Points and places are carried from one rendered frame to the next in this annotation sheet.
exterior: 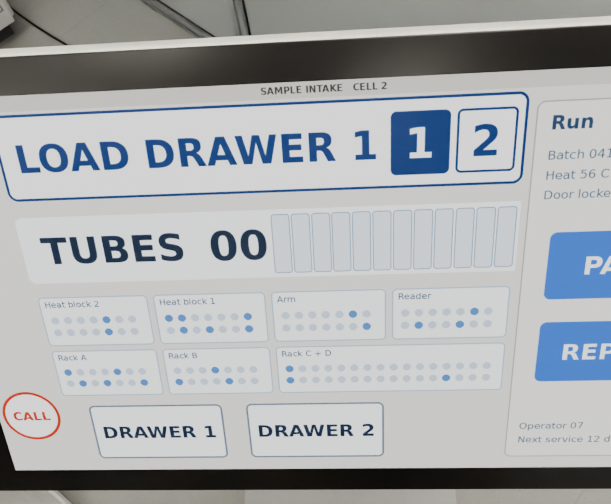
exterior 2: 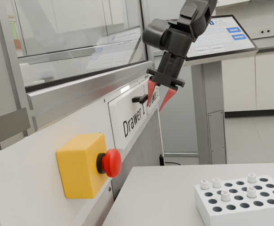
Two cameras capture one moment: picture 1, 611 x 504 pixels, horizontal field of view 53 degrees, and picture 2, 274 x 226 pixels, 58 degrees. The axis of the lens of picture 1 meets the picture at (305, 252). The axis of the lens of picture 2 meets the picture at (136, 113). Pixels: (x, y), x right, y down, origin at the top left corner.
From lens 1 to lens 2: 1.53 m
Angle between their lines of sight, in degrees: 55
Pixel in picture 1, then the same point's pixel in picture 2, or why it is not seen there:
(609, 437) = (245, 45)
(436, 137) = (211, 22)
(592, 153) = (223, 22)
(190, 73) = not seen: hidden behind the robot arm
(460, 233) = (218, 28)
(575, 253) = (228, 29)
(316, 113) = not seen: hidden behind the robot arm
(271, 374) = (210, 42)
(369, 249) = (212, 30)
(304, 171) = not seen: hidden behind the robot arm
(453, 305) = (222, 34)
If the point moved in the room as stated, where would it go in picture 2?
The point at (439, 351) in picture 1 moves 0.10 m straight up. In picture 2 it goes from (224, 38) to (223, 20)
